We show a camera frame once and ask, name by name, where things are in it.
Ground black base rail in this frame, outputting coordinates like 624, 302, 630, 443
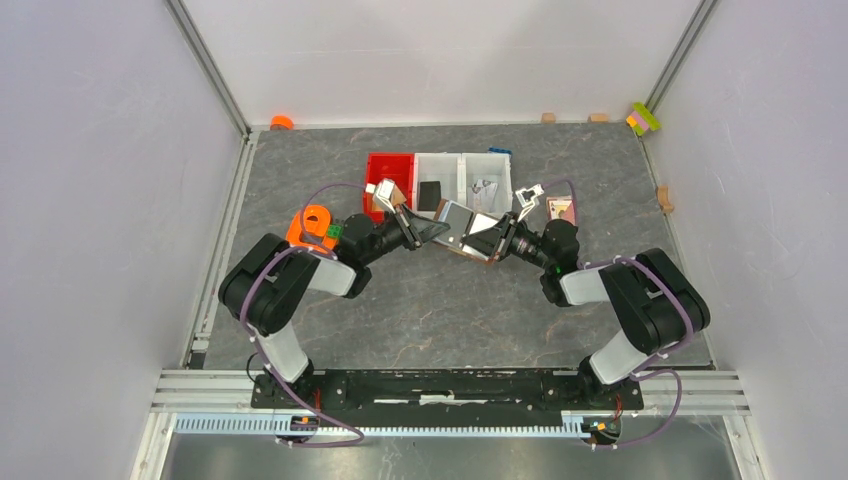
250, 368, 645, 429

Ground playing card box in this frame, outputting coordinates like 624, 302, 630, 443
546, 195, 578, 226

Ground cards in white bin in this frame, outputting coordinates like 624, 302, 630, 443
468, 178, 498, 213

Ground green toy block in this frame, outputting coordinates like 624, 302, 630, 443
325, 224, 343, 239

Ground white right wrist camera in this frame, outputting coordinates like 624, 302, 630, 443
515, 183, 545, 222

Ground dark grey credit card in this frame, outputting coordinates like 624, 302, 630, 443
443, 202, 474, 249

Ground brown leather card holder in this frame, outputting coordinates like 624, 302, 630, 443
433, 199, 499, 265

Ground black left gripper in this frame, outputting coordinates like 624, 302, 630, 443
362, 202, 451, 265

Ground colourful toy block stack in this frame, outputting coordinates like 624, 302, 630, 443
625, 102, 662, 137

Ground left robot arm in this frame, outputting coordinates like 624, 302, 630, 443
218, 205, 450, 408

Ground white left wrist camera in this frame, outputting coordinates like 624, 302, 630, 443
365, 178, 398, 213

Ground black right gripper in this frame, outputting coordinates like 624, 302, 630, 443
460, 211, 553, 271

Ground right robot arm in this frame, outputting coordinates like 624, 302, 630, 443
463, 212, 710, 408

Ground wooden block middle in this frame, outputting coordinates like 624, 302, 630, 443
587, 113, 610, 123

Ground wooden arch block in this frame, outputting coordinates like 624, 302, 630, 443
656, 185, 675, 215

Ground black card in bin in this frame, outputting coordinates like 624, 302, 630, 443
418, 181, 442, 212

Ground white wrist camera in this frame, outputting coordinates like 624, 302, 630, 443
515, 183, 545, 222
365, 178, 398, 213

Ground orange tape dispenser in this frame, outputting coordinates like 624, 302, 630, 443
285, 204, 337, 253

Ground white plastic bin right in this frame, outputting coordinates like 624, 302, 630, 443
459, 152, 513, 218

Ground cards in red bin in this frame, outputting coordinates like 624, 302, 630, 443
389, 182, 407, 207

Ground red plastic bin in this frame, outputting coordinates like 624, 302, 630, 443
365, 152, 415, 208

